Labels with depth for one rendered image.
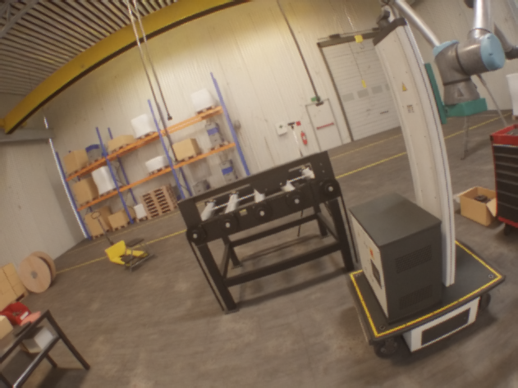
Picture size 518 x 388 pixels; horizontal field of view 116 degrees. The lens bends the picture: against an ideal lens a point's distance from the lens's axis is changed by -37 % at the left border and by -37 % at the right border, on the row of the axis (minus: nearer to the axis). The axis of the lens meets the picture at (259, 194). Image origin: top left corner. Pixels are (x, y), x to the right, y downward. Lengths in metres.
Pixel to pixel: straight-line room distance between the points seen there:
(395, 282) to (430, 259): 0.21
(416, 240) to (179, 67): 11.57
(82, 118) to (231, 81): 7.73
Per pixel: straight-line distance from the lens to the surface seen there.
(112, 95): 13.13
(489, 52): 1.16
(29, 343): 2.88
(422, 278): 1.38
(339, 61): 12.29
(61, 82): 10.35
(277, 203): 2.11
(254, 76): 11.43
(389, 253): 1.20
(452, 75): 1.25
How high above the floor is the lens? 1.42
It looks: 12 degrees down
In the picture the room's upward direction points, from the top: 20 degrees counter-clockwise
